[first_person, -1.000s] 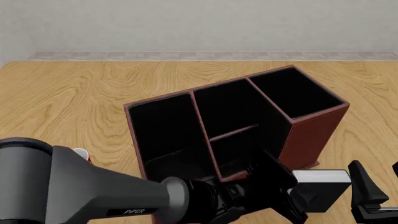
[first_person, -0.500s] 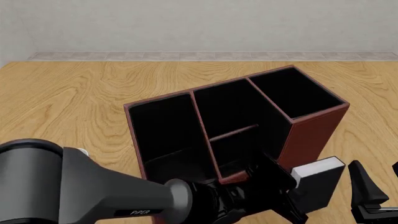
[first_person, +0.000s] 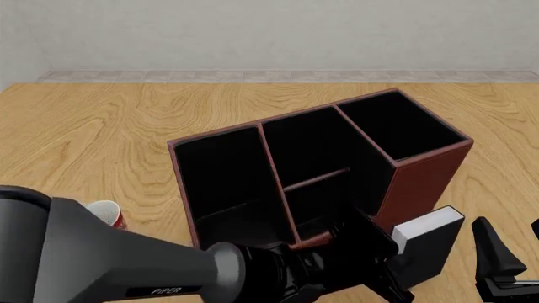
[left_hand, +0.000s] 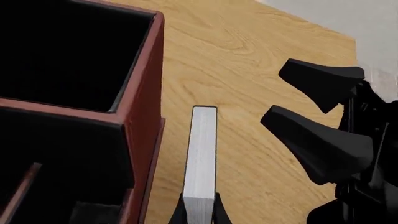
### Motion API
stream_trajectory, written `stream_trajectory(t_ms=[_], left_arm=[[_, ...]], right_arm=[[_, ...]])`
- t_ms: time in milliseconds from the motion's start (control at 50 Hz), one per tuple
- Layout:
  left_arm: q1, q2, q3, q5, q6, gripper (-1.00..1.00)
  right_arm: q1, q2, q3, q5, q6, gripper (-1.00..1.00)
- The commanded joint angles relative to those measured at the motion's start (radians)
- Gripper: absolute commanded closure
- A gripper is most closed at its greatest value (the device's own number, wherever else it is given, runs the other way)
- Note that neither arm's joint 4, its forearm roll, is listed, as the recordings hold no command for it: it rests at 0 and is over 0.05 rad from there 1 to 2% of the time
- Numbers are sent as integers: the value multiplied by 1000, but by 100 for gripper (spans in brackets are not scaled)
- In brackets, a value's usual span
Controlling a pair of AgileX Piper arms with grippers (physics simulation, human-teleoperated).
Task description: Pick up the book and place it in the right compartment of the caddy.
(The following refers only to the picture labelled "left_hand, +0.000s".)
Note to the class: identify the red-brown desk caddy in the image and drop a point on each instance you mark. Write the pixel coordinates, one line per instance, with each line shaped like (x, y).
(140, 98)

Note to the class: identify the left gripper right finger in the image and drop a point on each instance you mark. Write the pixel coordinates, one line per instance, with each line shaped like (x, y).
(221, 214)

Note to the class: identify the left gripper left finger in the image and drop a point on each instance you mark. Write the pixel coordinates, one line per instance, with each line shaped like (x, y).
(178, 214)

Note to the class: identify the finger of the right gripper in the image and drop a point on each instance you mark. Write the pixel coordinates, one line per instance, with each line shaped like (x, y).
(323, 149)
(320, 81)

